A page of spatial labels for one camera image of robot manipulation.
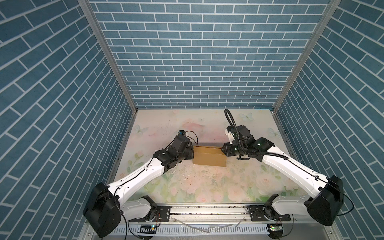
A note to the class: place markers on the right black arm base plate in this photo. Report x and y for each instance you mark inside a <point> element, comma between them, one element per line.
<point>259,213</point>

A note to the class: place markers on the clear cable tie strip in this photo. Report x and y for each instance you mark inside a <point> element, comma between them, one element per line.
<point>210,228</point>

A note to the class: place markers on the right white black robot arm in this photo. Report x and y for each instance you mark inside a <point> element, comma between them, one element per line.
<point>324,195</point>

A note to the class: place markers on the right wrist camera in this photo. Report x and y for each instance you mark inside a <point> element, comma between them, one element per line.
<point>230,136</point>

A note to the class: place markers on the green circuit board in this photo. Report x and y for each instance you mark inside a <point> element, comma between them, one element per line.
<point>275,228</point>
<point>142,230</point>

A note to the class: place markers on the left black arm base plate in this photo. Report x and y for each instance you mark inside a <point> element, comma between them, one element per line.
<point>161,214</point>

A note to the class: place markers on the right green circuit board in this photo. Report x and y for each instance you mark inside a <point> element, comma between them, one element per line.
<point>275,228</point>

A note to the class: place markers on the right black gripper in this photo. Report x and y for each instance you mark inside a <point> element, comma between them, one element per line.
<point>226,149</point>

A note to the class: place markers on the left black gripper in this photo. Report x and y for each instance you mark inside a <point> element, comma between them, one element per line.
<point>190,149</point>

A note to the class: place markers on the brown cardboard paper box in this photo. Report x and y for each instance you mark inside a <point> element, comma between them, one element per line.
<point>209,156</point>

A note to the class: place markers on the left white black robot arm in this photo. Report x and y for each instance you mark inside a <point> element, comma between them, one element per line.
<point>108,205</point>

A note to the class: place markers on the aluminium front rail frame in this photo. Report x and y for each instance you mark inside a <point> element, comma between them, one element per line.
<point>299,228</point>

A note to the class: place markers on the left green circuit board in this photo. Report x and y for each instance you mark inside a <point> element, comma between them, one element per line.
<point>142,230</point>

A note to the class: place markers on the floral table mat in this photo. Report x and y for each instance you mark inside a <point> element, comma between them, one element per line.
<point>239,181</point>

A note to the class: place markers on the white slotted cable duct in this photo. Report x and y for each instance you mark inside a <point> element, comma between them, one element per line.
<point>179,230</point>

